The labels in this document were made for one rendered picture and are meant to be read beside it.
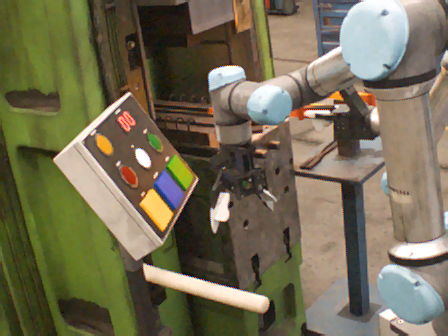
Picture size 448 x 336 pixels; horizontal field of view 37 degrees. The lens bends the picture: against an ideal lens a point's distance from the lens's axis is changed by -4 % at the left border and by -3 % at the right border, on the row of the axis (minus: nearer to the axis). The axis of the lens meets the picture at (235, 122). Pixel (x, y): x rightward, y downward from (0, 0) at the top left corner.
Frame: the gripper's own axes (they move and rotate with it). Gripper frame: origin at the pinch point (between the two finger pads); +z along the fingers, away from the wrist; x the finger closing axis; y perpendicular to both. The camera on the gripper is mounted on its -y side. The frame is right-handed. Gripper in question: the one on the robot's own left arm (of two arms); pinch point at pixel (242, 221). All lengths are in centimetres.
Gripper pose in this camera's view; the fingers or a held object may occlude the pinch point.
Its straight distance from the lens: 156.0
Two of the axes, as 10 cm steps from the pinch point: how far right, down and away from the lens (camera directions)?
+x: 8.6, -2.7, 4.4
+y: 5.0, 2.1, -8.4
